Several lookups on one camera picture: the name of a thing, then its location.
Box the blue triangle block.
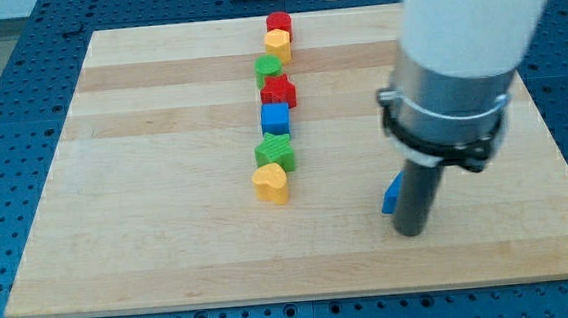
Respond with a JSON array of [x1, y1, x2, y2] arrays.
[[381, 171, 403, 215]]

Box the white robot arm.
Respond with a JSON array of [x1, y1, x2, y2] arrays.
[[325, 0, 548, 179]]

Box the green star block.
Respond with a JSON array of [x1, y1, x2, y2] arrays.
[[254, 132, 297, 173]]

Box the yellow heart block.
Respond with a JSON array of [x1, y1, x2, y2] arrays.
[[251, 163, 290, 205]]

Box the blue cube block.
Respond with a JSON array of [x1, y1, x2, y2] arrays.
[[260, 103, 291, 135]]

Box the red star block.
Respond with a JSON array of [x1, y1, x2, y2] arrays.
[[260, 74, 297, 108]]

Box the green cylinder block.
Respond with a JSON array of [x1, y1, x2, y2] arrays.
[[253, 54, 283, 89]]

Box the yellow hexagon block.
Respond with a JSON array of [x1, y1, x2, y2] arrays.
[[264, 29, 292, 64]]

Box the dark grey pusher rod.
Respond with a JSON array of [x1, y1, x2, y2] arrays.
[[392, 160, 444, 237]]

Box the red cylinder block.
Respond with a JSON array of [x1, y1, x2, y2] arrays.
[[265, 11, 293, 40]]

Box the wooden board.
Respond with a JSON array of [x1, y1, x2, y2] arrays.
[[5, 4, 568, 318]]

